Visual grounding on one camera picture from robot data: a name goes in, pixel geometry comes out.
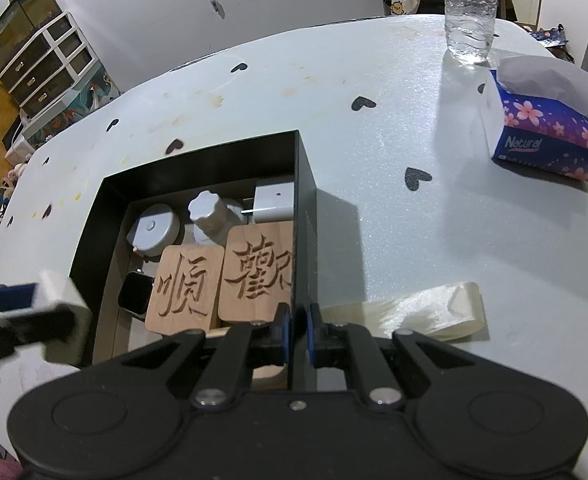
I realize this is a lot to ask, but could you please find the black cardboard box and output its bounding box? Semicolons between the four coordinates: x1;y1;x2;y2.
69;130;320;391

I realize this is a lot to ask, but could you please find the small white box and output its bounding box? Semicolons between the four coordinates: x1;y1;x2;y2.
33;269;94;367

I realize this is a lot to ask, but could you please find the black smartwatch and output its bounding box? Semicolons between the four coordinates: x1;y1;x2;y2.
118;271;156;318

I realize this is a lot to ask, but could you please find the black and white drawer unit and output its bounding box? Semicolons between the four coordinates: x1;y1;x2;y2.
0;10;106;123

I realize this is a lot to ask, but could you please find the carved wooden block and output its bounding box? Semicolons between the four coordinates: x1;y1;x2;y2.
217;220;295;325
144;245;225;335

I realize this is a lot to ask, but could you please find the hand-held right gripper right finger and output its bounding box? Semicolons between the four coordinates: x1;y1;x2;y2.
308;305;477;409

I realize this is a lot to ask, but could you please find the purple floral tissue pack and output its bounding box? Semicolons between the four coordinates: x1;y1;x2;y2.
479;55;588;182

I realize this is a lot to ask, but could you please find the glass fish tank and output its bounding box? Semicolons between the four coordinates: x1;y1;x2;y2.
0;0;62;73

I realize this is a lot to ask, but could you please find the pile of toys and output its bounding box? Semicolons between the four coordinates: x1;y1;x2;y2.
0;147;32;241

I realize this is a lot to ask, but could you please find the round white tape measure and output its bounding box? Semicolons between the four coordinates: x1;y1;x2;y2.
126;203;181;258

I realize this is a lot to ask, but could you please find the blue printed packet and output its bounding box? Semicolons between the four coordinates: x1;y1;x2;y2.
526;22;572;53

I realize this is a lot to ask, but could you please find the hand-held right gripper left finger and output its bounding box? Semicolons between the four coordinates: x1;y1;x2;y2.
121;305;295;409

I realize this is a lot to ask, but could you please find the white charger plug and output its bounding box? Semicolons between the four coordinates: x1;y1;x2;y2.
241;179;296;225

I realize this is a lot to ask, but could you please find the clear plastic water bottle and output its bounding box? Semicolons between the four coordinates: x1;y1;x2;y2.
443;0;500;65

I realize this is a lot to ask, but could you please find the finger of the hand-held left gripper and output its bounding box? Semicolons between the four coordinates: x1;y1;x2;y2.
0;282;40;318
0;305;77;361

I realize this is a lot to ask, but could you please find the painted cabinet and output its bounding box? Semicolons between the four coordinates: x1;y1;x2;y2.
21;72;122;150

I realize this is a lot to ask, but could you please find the white jar with scalloped lid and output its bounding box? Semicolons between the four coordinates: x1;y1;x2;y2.
187;190;247;247

